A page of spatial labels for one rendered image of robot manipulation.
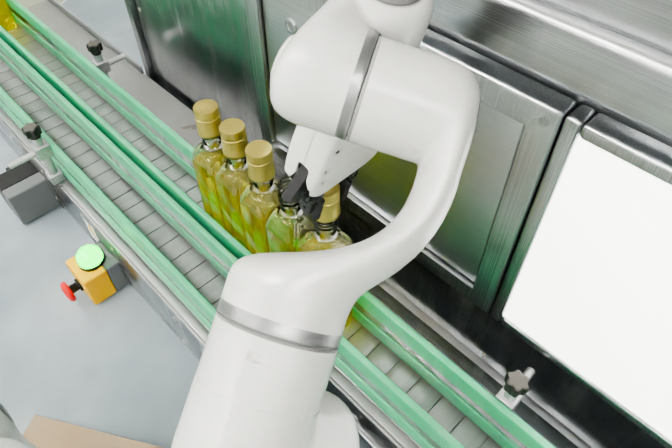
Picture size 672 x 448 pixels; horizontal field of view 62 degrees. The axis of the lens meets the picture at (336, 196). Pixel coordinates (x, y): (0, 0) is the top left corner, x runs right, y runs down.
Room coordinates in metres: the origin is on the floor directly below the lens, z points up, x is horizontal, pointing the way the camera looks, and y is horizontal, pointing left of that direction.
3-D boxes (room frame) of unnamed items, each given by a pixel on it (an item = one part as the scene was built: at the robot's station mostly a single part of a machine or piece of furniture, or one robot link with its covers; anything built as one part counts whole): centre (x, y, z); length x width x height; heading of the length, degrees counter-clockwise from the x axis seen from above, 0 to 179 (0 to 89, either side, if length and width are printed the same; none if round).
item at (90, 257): (0.59, 0.43, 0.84); 0.05 x 0.05 x 0.03
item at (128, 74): (1.05, 0.47, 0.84); 0.95 x 0.09 x 0.11; 45
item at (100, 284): (0.59, 0.43, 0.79); 0.07 x 0.07 x 0.07; 45
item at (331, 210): (0.44, 0.01, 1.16); 0.04 x 0.04 x 0.04
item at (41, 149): (0.72, 0.54, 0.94); 0.07 x 0.04 x 0.13; 135
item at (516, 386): (0.30, -0.23, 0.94); 0.07 x 0.04 x 0.13; 135
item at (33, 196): (0.79, 0.63, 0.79); 0.08 x 0.08 x 0.08; 45
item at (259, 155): (0.52, 0.10, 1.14); 0.04 x 0.04 x 0.04
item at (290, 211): (0.48, 0.06, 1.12); 0.03 x 0.03 x 0.05
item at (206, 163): (0.60, 0.18, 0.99); 0.06 x 0.06 x 0.21; 46
